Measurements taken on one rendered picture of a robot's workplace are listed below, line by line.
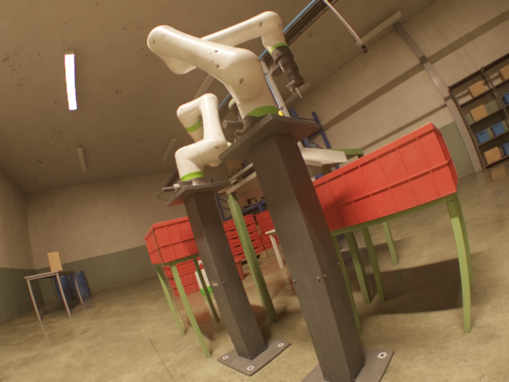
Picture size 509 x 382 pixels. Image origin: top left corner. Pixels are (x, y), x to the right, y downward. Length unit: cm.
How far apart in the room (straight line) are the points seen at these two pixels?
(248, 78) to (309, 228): 45
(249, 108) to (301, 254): 48
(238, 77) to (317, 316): 74
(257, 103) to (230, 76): 15
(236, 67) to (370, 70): 634
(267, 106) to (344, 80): 647
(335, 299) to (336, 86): 686
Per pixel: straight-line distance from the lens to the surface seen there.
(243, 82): 66
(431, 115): 622
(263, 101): 75
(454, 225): 81
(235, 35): 102
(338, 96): 716
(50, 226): 972
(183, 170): 114
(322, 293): 68
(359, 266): 134
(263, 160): 70
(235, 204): 147
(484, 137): 577
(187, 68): 105
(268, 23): 103
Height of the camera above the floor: 65
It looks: 9 degrees up
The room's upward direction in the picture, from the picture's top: 19 degrees counter-clockwise
